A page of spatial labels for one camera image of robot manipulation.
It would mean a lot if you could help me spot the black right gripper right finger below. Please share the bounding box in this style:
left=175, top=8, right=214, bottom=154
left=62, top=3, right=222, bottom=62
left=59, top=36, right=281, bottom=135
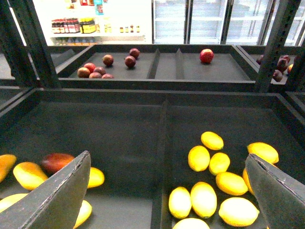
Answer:
left=245, top=154, right=305, bottom=229

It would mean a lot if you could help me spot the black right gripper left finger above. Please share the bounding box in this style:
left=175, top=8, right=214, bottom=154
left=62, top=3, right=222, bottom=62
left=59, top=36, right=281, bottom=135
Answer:
left=0, top=151, right=91, bottom=229

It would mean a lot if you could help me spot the yellow orange mango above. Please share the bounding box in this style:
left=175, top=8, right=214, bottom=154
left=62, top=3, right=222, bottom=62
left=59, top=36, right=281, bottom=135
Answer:
left=13, top=162, right=48, bottom=191

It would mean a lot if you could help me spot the yellow lemon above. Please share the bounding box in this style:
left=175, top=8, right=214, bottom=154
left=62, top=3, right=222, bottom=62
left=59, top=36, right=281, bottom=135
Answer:
left=188, top=146, right=210, bottom=172
left=201, top=131, right=224, bottom=151
left=190, top=182, right=217, bottom=218
left=247, top=142, right=279, bottom=164
left=209, top=152, right=231, bottom=176
left=218, top=198, right=260, bottom=227
left=215, top=172, right=248, bottom=196
left=168, top=187, right=192, bottom=219

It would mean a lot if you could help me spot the red mango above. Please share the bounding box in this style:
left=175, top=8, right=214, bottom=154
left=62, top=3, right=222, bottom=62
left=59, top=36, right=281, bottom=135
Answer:
left=41, top=153, right=75, bottom=174

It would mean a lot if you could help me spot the black tray divider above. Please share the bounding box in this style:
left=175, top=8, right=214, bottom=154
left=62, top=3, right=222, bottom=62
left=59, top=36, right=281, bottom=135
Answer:
left=150, top=100, right=169, bottom=229

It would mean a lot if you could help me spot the black front display tray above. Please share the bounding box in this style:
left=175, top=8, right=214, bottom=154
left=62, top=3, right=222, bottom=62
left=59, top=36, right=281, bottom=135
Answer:
left=0, top=89, right=305, bottom=229

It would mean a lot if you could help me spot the black display tray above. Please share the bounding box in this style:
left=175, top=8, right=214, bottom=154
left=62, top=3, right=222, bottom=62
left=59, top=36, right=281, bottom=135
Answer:
left=57, top=44, right=258, bottom=92
left=0, top=89, right=305, bottom=229

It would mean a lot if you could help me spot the dark passion fruit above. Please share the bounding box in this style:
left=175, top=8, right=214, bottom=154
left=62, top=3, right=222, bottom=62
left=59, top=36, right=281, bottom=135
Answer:
left=129, top=48, right=141, bottom=59
left=102, top=54, right=114, bottom=67
left=124, top=56, right=136, bottom=68

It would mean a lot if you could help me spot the red apple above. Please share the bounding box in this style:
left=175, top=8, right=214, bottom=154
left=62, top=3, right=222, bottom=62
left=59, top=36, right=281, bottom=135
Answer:
left=200, top=49, right=214, bottom=64

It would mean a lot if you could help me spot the black rear display tray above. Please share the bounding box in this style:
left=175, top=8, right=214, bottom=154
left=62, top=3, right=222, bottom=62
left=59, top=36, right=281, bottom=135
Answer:
left=57, top=44, right=258, bottom=92

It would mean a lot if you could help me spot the shelf of sauce bottles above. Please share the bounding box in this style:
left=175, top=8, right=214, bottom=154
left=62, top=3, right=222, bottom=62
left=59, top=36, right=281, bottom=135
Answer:
left=33, top=0, right=153, bottom=46

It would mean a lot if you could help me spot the glass door refrigerator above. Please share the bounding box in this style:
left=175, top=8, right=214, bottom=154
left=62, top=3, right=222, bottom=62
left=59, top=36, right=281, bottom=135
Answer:
left=152, top=0, right=305, bottom=46

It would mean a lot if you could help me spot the black shelf post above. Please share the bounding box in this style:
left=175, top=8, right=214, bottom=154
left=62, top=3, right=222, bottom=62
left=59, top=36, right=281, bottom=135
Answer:
left=253, top=0, right=301, bottom=93

